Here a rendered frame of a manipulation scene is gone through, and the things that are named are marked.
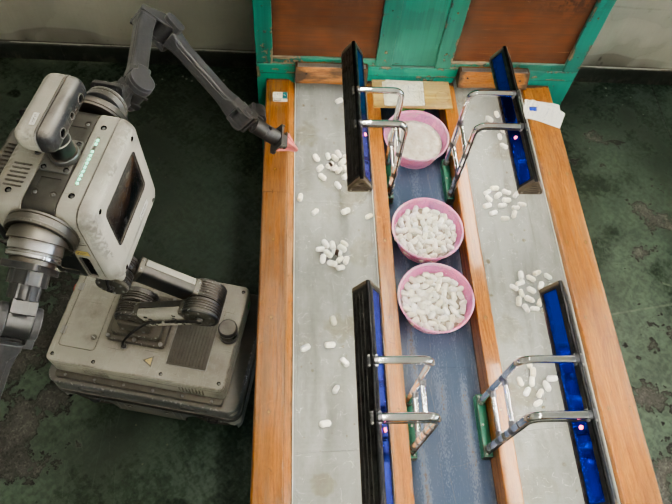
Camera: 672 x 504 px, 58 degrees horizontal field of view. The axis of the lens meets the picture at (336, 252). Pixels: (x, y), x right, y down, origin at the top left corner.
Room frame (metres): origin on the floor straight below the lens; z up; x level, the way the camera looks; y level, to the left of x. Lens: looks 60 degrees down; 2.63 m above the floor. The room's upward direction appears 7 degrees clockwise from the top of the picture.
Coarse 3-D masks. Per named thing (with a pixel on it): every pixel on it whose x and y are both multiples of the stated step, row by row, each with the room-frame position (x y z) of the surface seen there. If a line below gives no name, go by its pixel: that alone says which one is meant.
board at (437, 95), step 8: (376, 80) 1.93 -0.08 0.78; (384, 80) 1.94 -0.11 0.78; (424, 88) 1.92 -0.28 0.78; (432, 88) 1.93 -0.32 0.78; (440, 88) 1.94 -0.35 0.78; (448, 88) 1.94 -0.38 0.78; (376, 96) 1.84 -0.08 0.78; (424, 96) 1.88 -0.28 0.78; (432, 96) 1.88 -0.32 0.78; (440, 96) 1.89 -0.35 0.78; (448, 96) 1.90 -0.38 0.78; (376, 104) 1.80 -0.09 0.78; (384, 104) 1.80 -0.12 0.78; (432, 104) 1.84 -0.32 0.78; (440, 104) 1.84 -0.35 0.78; (448, 104) 1.85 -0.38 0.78
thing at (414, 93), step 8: (392, 80) 1.94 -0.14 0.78; (400, 80) 1.95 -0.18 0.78; (400, 88) 1.90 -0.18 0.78; (408, 88) 1.91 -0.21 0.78; (416, 88) 1.92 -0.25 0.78; (384, 96) 1.85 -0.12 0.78; (392, 96) 1.85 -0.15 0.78; (408, 96) 1.86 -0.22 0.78; (416, 96) 1.87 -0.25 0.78; (392, 104) 1.81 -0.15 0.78; (408, 104) 1.82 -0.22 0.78; (416, 104) 1.83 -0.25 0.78; (424, 104) 1.83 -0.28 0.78
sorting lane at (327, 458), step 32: (320, 96) 1.84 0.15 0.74; (320, 128) 1.66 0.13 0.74; (320, 160) 1.50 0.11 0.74; (320, 192) 1.35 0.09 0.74; (352, 192) 1.37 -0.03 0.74; (320, 224) 1.21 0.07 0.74; (352, 224) 1.22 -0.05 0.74; (352, 256) 1.09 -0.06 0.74; (320, 288) 0.95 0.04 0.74; (320, 320) 0.83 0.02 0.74; (352, 320) 0.84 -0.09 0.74; (320, 352) 0.71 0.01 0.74; (352, 352) 0.73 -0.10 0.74; (320, 384) 0.61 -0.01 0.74; (352, 384) 0.62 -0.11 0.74; (320, 416) 0.51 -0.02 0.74; (352, 416) 0.52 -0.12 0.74; (320, 448) 0.41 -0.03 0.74; (352, 448) 0.42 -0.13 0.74; (320, 480) 0.32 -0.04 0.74; (352, 480) 0.33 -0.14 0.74
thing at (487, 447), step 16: (512, 368) 0.62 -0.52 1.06; (496, 384) 0.62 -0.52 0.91; (480, 400) 0.62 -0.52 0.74; (496, 400) 0.60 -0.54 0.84; (480, 416) 0.58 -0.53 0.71; (496, 416) 0.54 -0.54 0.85; (512, 416) 0.51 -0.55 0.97; (528, 416) 0.48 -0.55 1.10; (544, 416) 0.48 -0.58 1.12; (560, 416) 0.48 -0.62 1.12; (576, 416) 0.49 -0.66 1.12; (592, 416) 0.49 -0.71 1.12; (480, 432) 0.53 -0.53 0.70; (496, 432) 0.50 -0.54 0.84; (512, 432) 0.47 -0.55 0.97; (480, 448) 0.49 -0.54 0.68; (496, 448) 0.46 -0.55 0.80
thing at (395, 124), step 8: (352, 88) 1.54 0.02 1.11; (360, 88) 1.53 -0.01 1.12; (368, 88) 1.53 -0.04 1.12; (376, 88) 1.54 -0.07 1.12; (384, 88) 1.54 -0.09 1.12; (392, 88) 1.55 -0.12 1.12; (400, 96) 1.54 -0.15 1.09; (400, 104) 1.54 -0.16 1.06; (400, 112) 1.55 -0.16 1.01; (360, 120) 1.39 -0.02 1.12; (368, 120) 1.39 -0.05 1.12; (376, 120) 1.39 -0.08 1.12; (384, 120) 1.40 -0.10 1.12; (392, 120) 1.40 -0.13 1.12; (392, 128) 1.55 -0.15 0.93; (392, 136) 1.54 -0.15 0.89; (400, 136) 1.40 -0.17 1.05; (392, 144) 1.54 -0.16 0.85; (400, 144) 1.40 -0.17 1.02; (392, 152) 1.50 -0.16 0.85; (400, 152) 1.39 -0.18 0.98; (392, 160) 1.46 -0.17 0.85; (400, 160) 1.40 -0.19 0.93; (392, 168) 1.40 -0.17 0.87; (392, 176) 1.40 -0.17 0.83; (392, 184) 1.39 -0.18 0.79; (392, 192) 1.40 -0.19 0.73; (392, 200) 1.38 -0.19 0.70
